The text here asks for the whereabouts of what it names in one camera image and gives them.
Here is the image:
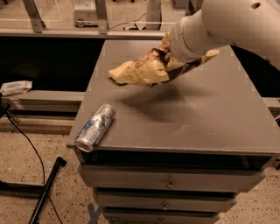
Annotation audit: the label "brown chip bag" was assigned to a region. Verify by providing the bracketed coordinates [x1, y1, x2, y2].
[128, 32, 220, 87]

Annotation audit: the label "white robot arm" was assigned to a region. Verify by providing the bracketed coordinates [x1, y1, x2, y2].
[169, 0, 280, 69]

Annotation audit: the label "yellow sponge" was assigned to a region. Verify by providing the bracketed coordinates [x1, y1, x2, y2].
[108, 60, 133, 84]

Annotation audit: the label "silver blue drink can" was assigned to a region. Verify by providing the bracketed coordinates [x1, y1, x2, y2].
[74, 104, 116, 152]

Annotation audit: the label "grey drawer cabinet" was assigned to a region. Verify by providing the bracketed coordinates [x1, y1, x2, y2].
[66, 38, 280, 224]

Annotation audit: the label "top grey drawer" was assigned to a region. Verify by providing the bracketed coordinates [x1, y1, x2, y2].
[78, 164, 265, 193]

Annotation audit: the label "grey drawer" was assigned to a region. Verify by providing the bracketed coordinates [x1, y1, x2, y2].
[103, 209, 219, 224]
[78, 164, 265, 193]
[96, 192, 236, 213]

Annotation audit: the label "black stand leg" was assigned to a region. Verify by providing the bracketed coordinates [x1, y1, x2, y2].
[28, 157, 67, 224]

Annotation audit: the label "middle grey drawer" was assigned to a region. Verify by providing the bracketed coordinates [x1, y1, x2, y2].
[96, 192, 236, 213]

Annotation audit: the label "grey low shelf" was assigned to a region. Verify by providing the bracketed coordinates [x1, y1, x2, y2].
[2, 90, 85, 112]

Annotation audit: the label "bottom grey drawer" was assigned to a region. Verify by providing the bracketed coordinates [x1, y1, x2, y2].
[103, 209, 219, 224]

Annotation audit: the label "white wheeled cart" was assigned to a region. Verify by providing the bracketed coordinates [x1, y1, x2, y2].
[72, 0, 98, 28]

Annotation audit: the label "white plastic packet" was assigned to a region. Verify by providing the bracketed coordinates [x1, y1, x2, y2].
[0, 80, 32, 96]

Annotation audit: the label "grey metal rail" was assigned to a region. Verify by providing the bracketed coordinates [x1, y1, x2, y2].
[0, 28, 165, 40]

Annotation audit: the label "middle metal bracket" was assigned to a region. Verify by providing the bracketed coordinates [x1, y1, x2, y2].
[94, 0, 109, 35]

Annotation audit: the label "metal bracket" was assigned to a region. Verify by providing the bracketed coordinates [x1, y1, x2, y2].
[22, 0, 46, 33]
[94, 0, 109, 35]

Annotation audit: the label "black floor cable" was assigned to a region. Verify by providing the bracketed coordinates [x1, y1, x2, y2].
[5, 112, 64, 224]

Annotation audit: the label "left metal bracket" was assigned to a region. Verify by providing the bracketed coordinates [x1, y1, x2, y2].
[22, 0, 46, 33]

